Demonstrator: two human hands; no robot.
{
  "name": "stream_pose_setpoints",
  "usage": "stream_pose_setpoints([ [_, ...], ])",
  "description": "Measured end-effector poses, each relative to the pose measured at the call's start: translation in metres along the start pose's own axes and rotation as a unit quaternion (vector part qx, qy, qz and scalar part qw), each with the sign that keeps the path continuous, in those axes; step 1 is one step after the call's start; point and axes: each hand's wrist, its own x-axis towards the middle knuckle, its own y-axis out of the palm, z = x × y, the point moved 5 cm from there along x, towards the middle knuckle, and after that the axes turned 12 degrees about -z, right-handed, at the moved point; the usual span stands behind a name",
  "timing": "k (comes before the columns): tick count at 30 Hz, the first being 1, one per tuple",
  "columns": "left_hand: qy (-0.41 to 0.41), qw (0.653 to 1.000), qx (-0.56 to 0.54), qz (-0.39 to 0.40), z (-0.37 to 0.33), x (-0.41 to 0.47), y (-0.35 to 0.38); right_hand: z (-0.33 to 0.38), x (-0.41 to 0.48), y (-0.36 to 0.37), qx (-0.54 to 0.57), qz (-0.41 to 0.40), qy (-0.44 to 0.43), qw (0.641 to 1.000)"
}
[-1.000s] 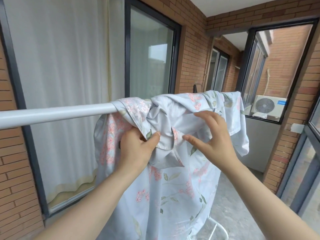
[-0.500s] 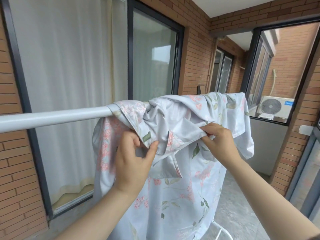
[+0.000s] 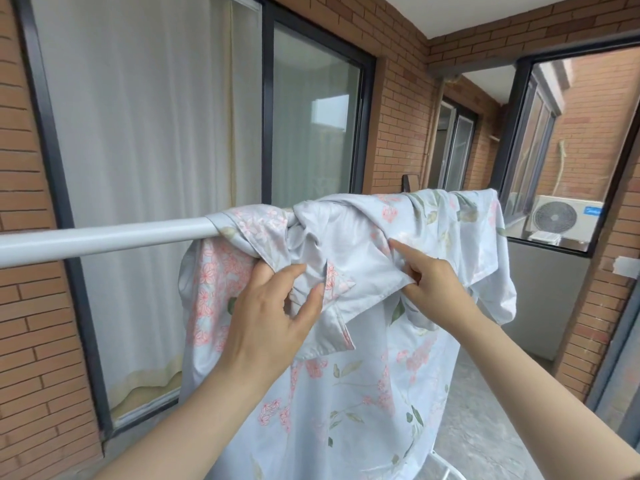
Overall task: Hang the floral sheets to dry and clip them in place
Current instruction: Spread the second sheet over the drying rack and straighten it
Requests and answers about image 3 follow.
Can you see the white drying rack rail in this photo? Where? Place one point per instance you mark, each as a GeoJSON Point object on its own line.
{"type": "Point", "coordinates": [110, 238]}

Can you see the beige wall pipe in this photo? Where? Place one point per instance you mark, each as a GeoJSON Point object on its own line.
{"type": "Point", "coordinates": [429, 139]}

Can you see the grey framed neighbouring window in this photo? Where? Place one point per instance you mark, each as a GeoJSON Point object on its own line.
{"type": "Point", "coordinates": [530, 144]}

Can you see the person's right hand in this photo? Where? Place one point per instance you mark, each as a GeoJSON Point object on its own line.
{"type": "Point", "coordinates": [440, 289]}

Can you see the small black framed window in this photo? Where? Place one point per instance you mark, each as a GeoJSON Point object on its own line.
{"type": "Point", "coordinates": [457, 144]}

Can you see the floral light blue bedsheet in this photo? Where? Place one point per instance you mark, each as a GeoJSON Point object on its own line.
{"type": "Point", "coordinates": [360, 374]}

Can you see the person's left thumb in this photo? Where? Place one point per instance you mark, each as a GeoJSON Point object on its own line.
{"type": "Point", "coordinates": [311, 307]}

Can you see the black framed balcony opening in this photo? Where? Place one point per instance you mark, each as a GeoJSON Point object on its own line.
{"type": "Point", "coordinates": [515, 94]}

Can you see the black framed sliding window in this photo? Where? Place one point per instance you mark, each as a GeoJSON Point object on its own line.
{"type": "Point", "coordinates": [267, 94]}

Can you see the person's left hand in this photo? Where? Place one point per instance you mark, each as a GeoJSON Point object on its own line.
{"type": "Point", "coordinates": [262, 324]}

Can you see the person's left forearm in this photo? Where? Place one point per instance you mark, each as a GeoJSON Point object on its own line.
{"type": "Point", "coordinates": [200, 424]}

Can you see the white drying rack leg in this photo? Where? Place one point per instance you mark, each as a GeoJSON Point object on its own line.
{"type": "Point", "coordinates": [452, 464]}

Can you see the person's right forearm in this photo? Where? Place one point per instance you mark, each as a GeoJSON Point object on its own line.
{"type": "Point", "coordinates": [540, 394]}

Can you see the white air conditioner outdoor unit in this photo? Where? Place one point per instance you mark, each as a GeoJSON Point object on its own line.
{"type": "Point", "coordinates": [560, 218]}

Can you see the white curtain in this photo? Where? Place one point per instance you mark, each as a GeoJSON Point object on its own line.
{"type": "Point", "coordinates": [145, 144]}

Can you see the grey door frame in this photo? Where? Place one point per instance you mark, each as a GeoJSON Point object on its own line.
{"type": "Point", "coordinates": [612, 364]}

